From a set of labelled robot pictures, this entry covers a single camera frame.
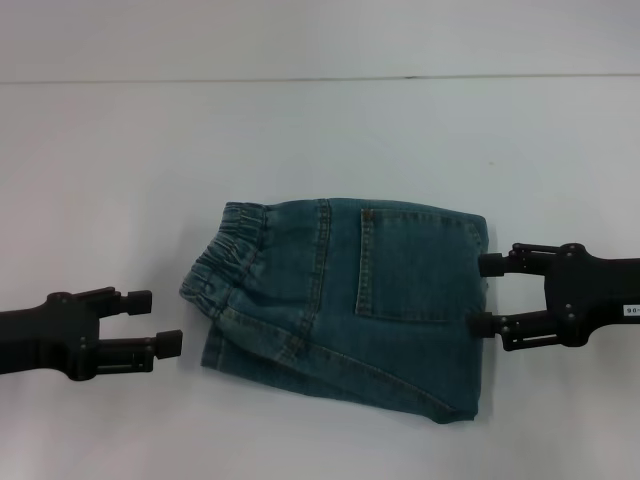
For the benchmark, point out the blue denim shorts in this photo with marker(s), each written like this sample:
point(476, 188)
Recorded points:
point(380, 310)

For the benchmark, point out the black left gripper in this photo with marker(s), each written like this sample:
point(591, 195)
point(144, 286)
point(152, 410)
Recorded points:
point(50, 335)

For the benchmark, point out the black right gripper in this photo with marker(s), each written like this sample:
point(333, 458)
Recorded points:
point(590, 295)

